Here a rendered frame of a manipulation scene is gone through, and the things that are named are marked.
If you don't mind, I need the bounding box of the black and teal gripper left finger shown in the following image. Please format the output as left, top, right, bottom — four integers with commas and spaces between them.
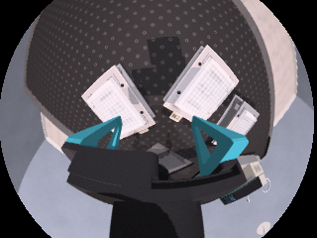
65, 116, 123, 150

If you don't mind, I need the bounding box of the white multi-well plate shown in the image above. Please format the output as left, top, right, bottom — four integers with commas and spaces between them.
87, 77, 146, 136
174, 57, 235, 120
230, 109, 257, 136

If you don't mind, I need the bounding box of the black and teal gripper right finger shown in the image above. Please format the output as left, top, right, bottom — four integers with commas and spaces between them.
191, 115, 249, 177

